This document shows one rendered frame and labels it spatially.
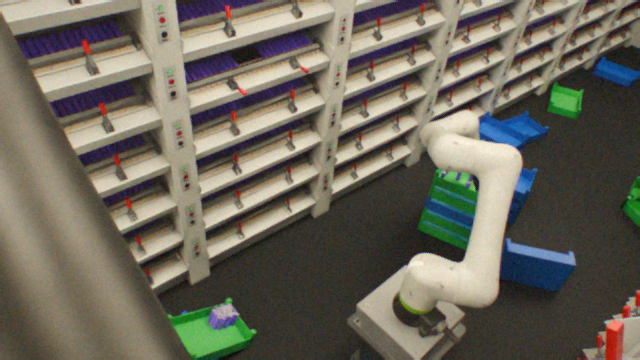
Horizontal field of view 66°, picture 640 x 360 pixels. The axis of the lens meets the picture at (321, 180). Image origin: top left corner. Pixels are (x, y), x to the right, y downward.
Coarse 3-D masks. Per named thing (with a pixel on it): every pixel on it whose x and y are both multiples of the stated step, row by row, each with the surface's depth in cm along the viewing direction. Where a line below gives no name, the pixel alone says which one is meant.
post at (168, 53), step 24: (144, 0) 130; (168, 0) 134; (144, 24) 135; (168, 48) 143; (168, 120) 157; (168, 144) 163; (192, 144) 170; (192, 168) 176; (192, 192) 184; (192, 264) 209
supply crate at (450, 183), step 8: (440, 176) 234; (448, 176) 234; (456, 176) 235; (464, 176) 235; (440, 184) 228; (448, 184) 225; (456, 184) 223; (464, 184) 231; (472, 184) 232; (456, 192) 226; (464, 192) 224; (472, 192) 221; (472, 200) 224
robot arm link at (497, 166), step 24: (480, 144) 154; (504, 144) 155; (480, 168) 154; (504, 168) 152; (480, 192) 157; (504, 192) 152; (480, 216) 155; (504, 216) 154; (480, 240) 154; (480, 264) 153; (480, 288) 152
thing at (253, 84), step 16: (304, 32) 193; (320, 32) 189; (240, 48) 179; (320, 48) 189; (240, 64) 175; (288, 64) 183; (304, 64) 185; (320, 64) 189; (240, 80) 172; (256, 80) 174; (272, 80) 177; (192, 96) 163; (208, 96) 165; (224, 96) 167; (240, 96) 173; (192, 112) 163
